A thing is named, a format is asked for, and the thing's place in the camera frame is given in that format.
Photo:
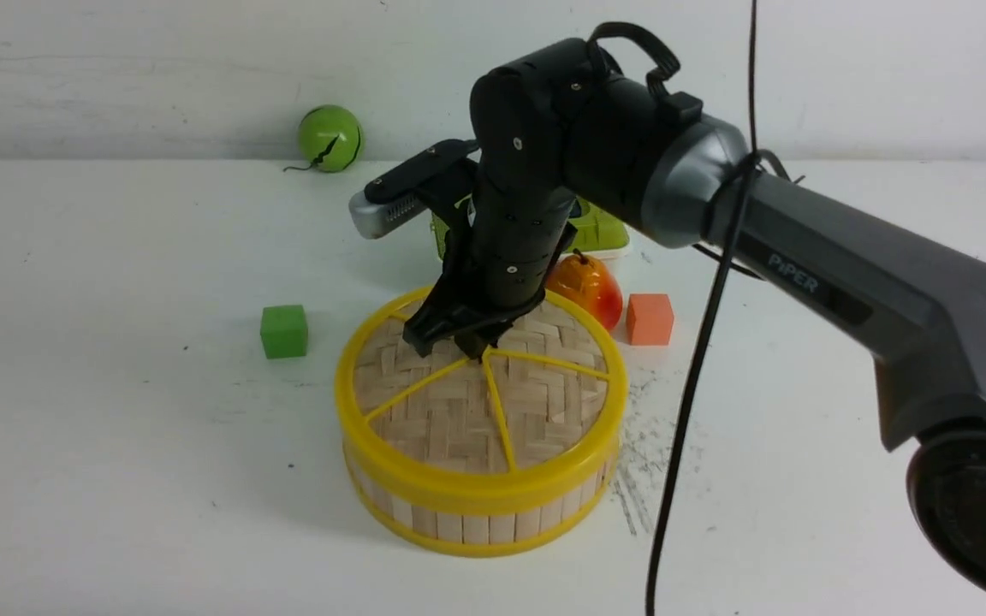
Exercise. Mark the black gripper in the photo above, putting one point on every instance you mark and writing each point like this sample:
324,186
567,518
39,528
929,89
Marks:
494,270

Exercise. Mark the yellow woven bamboo steamer lid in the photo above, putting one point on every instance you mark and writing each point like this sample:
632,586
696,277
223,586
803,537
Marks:
535,420

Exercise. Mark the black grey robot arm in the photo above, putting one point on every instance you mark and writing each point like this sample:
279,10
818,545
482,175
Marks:
593,117

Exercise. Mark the yellow bamboo steamer base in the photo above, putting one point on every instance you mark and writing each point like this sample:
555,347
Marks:
481,536

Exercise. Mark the orange yellow toy pear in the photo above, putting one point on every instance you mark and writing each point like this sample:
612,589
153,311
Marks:
587,282

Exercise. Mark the green foam cube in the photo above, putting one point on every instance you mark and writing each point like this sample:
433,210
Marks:
283,331

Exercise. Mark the green lidded storage box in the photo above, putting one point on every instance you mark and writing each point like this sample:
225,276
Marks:
598,234

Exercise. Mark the orange foam cube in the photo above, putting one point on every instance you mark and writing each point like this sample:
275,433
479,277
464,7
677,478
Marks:
649,320

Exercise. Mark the green cracked ball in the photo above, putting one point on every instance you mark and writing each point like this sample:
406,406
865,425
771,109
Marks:
331,138

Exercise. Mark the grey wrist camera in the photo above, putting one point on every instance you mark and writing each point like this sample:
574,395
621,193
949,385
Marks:
435,179

